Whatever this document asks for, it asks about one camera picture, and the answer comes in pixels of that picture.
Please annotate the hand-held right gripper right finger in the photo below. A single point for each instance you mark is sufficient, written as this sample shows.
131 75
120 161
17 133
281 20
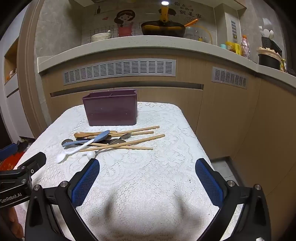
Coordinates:
209 183

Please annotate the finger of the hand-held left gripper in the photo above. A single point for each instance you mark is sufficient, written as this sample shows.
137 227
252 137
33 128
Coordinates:
9 148
37 160

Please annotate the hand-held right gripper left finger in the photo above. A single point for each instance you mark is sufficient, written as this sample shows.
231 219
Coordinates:
85 183

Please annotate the small round white spoon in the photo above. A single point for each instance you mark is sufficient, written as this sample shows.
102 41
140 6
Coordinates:
91 155

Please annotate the long white spoon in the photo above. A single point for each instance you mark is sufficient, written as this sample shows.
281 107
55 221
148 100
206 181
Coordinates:
69 154

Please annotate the wooden spoon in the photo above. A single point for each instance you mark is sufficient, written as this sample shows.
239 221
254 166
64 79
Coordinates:
79 134

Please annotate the blue plastic spoon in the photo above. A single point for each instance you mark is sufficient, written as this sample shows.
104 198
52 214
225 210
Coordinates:
101 136

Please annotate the wooden chopstick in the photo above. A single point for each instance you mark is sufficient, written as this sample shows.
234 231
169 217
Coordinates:
143 128
141 133
134 147
138 141

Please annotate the purple plastic utensil holder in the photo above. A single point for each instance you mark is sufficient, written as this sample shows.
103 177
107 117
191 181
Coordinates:
111 111

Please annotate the person's left hand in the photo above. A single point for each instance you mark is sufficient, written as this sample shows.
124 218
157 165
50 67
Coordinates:
12 220

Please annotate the white lace tablecloth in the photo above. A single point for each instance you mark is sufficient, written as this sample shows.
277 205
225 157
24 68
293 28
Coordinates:
143 176

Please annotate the wooden kitchen cabinet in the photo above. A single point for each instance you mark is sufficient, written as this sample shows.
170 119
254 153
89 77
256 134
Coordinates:
231 120

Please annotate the small grey vent grille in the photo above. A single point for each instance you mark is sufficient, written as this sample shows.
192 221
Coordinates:
229 77

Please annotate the large grey vent grille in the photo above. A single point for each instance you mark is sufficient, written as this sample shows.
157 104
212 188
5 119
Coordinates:
120 70

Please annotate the black pot beige rim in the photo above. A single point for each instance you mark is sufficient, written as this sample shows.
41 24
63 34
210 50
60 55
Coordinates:
269 60

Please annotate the teal cup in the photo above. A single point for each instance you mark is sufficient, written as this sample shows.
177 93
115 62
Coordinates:
223 46

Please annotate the yellow jar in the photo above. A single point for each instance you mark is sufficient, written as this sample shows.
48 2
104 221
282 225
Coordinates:
232 47

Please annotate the white mortar bowl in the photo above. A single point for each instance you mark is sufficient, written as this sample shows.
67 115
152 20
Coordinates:
100 36

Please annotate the clear bottle orange cap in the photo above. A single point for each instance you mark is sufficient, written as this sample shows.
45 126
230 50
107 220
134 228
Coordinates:
245 47

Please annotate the grey stone countertop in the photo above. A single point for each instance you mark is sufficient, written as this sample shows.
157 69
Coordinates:
138 46

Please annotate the glass pot lid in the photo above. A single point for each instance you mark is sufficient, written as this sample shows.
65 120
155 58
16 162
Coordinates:
198 32

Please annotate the black utensil rack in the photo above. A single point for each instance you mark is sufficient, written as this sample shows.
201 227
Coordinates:
270 42

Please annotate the black wok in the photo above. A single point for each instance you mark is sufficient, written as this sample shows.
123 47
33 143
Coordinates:
161 30

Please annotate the yellow kitchen tool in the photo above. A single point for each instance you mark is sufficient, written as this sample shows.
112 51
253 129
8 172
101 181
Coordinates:
165 14

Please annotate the white wall panel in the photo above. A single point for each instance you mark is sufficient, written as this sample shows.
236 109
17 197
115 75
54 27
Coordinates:
233 25

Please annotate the cartoon wall sticker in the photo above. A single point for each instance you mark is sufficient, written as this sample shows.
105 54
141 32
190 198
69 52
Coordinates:
124 23

